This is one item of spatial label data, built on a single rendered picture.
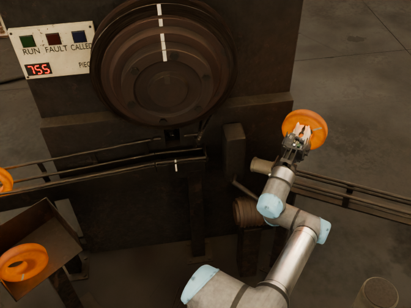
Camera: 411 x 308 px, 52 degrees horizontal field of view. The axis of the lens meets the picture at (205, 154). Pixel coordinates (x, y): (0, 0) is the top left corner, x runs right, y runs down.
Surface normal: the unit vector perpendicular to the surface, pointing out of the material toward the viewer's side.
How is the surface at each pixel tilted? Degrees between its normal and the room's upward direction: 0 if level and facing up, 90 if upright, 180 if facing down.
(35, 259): 91
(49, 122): 0
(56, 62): 90
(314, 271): 0
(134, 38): 37
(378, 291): 0
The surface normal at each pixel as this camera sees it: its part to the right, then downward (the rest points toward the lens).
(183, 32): 0.36, -0.30
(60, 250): -0.08, -0.65
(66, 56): 0.15, 0.70
